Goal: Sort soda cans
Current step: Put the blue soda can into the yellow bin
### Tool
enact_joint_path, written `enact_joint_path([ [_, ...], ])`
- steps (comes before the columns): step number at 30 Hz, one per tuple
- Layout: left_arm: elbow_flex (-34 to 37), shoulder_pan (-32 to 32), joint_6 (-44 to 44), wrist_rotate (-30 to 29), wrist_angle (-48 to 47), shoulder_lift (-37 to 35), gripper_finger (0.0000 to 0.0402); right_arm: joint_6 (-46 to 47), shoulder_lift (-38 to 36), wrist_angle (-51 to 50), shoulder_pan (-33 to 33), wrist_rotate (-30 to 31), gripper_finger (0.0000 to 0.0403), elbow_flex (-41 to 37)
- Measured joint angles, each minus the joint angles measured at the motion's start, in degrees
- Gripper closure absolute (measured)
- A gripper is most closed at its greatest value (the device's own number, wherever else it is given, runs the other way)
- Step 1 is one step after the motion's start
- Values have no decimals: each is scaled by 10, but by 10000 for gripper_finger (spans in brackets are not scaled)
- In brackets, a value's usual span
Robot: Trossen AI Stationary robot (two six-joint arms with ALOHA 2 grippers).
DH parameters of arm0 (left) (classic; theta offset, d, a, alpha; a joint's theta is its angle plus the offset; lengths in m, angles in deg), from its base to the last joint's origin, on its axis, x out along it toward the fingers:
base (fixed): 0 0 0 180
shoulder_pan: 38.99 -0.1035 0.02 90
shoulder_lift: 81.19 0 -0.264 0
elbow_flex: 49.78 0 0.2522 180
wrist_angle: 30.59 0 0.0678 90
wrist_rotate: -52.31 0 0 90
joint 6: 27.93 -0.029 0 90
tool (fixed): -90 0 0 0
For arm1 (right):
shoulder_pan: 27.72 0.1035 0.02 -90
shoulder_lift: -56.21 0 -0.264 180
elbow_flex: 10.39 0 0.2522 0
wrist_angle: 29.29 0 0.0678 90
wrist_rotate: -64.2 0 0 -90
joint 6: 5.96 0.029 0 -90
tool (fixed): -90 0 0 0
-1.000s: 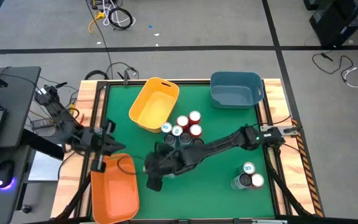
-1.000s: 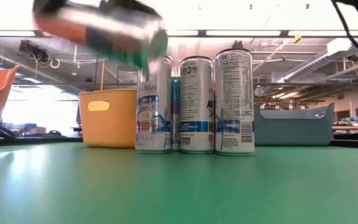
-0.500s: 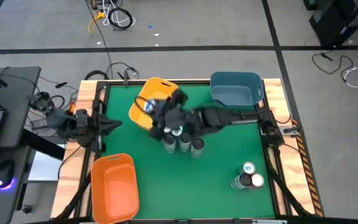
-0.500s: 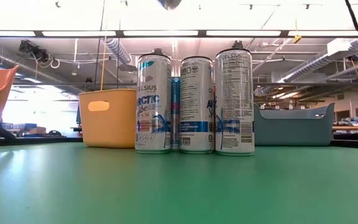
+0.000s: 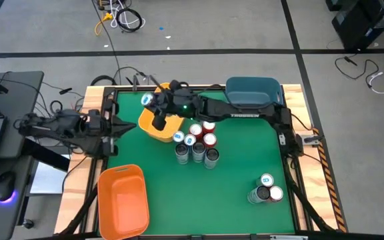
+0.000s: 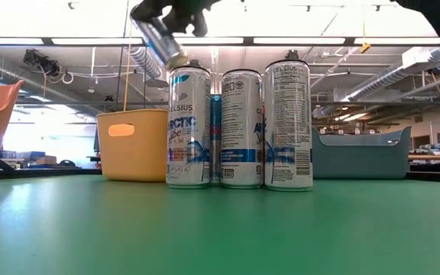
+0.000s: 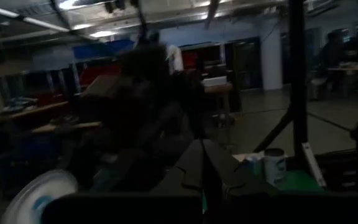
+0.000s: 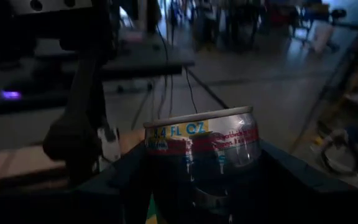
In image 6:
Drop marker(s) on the yellow hanging tag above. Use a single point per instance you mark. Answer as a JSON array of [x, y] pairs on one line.
[[365, 47]]

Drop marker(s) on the silver ventilation duct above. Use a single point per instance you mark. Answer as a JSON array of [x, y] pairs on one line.
[[376, 83]]

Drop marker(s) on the blue-grey plastic bin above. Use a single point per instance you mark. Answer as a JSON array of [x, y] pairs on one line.
[[357, 160]]

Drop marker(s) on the black hanging device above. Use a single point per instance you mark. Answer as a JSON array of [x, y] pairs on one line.
[[40, 61]]

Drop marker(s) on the black ceiling fixture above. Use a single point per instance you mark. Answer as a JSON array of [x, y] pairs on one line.
[[292, 54]]

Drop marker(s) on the blue silver Red Bull can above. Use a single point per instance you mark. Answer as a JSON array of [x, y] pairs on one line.
[[159, 38], [215, 126]]

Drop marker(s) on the white Celsius can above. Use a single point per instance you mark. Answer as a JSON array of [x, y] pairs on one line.
[[187, 153], [288, 126], [241, 126]]

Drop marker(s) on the wooden workbench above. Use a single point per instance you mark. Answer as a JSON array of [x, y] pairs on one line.
[[434, 157]]

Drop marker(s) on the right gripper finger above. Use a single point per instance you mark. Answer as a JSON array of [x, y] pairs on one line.
[[145, 7], [182, 21]]

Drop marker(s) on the yellow plastic bin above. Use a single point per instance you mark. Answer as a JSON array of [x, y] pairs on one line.
[[136, 160]]

